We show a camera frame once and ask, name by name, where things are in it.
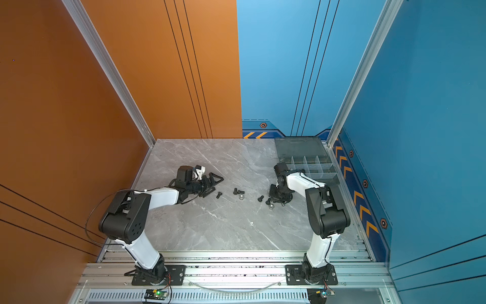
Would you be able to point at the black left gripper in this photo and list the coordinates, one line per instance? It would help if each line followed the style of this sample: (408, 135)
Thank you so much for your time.
(207, 187)

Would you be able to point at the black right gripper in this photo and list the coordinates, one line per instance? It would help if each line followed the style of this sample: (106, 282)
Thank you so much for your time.
(273, 187)

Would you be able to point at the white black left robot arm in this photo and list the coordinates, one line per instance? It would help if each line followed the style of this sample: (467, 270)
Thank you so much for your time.
(125, 219)

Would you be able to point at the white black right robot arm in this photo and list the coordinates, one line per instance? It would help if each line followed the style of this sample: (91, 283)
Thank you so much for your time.
(327, 215)

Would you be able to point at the grey compartment organizer box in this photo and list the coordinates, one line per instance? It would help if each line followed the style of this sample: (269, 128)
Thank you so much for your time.
(307, 154)

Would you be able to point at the right green circuit board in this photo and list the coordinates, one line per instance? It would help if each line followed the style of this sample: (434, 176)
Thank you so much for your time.
(319, 296)

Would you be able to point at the green circuit board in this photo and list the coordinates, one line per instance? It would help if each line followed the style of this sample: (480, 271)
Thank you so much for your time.
(319, 296)
(156, 295)

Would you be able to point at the left green circuit board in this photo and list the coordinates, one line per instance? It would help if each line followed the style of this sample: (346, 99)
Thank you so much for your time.
(156, 295)

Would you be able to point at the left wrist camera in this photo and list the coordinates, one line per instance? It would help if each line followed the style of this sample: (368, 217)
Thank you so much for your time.
(198, 172)

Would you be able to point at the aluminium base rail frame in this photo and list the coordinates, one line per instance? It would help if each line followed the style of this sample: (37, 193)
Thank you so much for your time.
(237, 277)

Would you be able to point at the aluminium right corner post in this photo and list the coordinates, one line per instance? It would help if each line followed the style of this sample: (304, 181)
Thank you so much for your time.
(379, 34)

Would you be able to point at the aluminium corner post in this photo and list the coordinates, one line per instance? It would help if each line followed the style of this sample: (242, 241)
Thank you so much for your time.
(86, 27)
(379, 34)

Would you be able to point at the aluminium left corner post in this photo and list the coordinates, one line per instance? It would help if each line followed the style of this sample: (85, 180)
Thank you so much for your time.
(86, 27)

